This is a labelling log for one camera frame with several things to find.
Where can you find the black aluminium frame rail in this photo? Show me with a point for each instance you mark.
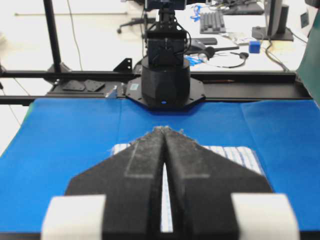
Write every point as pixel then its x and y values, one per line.
pixel 219 86

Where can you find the black headset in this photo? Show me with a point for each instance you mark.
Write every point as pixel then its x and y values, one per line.
pixel 205 55

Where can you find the black keyboard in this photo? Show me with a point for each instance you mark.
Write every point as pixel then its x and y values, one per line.
pixel 212 23

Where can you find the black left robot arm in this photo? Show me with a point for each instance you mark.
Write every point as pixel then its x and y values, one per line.
pixel 165 82

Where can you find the blue cube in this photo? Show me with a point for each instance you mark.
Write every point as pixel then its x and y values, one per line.
pixel 254 47

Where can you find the green cloth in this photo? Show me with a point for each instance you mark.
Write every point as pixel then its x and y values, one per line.
pixel 309 68

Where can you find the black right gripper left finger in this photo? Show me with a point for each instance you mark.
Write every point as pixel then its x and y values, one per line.
pixel 117 199

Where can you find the black office chair base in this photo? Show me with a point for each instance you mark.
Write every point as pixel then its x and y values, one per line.
pixel 143 21

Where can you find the black vertical frame post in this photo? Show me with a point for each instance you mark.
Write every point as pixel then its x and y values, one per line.
pixel 58 66

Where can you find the blue table cloth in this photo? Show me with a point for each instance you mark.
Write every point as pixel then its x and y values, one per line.
pixel 60 138

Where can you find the black corner bracket plate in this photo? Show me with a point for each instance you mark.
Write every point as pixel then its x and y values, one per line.
pixel 80 86

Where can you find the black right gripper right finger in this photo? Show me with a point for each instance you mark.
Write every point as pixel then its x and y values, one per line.
pixel 214 198

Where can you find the black monitor stand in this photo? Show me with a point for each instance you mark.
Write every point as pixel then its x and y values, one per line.
pixel 276 16

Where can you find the blue white striped towel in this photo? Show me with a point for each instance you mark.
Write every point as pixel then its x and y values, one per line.
pixel 241 155

